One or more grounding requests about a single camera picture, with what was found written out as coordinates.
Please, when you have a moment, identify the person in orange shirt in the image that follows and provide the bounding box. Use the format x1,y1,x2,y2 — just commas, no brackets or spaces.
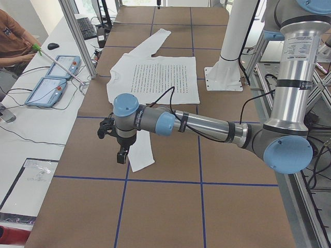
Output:
0,9,42,101

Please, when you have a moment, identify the aluminium frame post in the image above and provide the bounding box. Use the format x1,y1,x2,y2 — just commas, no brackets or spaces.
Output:
59,0,97,79

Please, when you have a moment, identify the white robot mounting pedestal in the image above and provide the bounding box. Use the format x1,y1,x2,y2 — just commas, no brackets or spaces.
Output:
204,0,259,91

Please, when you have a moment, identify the plastic sheet document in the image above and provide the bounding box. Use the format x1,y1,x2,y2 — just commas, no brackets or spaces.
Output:
1,158,58,225

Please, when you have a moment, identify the metal rod with green handle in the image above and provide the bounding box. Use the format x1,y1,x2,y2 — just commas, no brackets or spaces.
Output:
32,43,88,86

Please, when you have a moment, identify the lower blue teach pendant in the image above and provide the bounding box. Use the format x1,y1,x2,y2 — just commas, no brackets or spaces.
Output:
24,77,67,107

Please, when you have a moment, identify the blue teach pendant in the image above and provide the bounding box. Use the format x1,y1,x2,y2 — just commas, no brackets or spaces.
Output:
46,55,81,79
24,77,67,107

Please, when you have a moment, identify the upper blue teach pendant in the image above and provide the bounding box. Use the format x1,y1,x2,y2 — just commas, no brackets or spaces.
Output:
46,55,81,79

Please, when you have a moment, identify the black computer mouse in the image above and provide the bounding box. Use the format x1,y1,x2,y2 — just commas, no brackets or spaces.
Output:
47,42,59,50

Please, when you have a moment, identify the white long-sleeve printed shirt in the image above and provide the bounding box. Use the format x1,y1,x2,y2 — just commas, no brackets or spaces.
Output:
107,28,200,172

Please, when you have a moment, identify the black keyboard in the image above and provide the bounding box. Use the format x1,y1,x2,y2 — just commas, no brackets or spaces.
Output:
76,17,97,40

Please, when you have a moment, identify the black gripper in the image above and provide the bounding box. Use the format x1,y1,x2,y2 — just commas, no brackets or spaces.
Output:
116,134,137,164

